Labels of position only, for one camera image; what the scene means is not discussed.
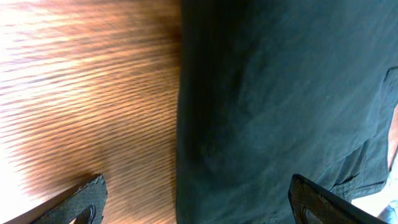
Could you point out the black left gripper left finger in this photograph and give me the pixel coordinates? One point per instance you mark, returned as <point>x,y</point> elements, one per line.
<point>83,203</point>

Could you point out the light blue denim shorts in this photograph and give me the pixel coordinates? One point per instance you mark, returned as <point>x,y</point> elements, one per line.
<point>389,214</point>

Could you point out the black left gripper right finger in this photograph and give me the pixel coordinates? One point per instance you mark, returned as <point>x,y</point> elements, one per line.
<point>311,203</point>

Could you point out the black shorts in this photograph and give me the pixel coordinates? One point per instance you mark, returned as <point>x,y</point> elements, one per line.
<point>269,89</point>

